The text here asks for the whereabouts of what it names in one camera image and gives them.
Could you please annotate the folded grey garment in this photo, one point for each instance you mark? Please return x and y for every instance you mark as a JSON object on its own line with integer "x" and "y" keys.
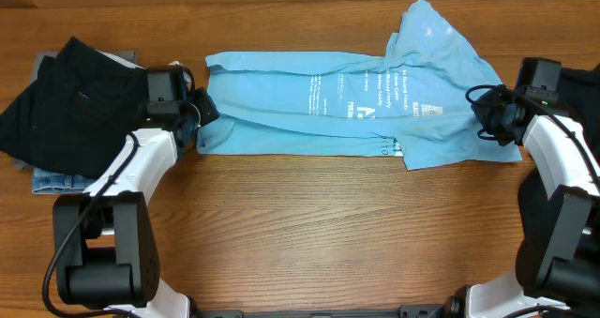
{"x": 129, "y": 58}

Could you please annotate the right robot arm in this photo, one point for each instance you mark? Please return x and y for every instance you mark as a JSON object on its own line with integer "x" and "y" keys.
{"x": 552, "y": 113}

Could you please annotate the black t-shirt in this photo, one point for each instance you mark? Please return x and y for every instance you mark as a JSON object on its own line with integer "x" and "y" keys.
{"x": 579, "y": 95}

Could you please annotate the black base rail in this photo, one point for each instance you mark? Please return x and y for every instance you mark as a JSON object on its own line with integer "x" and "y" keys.
{"x": 328, "y": 312}

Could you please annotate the folded black pants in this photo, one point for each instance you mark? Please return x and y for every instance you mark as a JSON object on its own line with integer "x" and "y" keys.
{"x": 75, "y": 116}

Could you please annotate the light blue t-shirt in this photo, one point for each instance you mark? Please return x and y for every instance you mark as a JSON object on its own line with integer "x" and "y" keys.
{"x": 408, "y": 103}

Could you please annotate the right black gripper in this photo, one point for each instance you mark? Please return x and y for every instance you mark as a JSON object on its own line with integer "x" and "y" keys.
{"x": 490, "y": 116}

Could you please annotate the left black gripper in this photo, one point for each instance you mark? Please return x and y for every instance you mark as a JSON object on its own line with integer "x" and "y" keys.
{"x": 210, "y": 112}

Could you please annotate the folded blue jeans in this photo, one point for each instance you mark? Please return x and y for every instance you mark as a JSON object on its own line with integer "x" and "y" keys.
{"x": 48, "y": 183}

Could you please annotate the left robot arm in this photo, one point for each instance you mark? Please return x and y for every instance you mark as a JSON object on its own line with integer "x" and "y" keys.
{"x": 105, "y": 253}

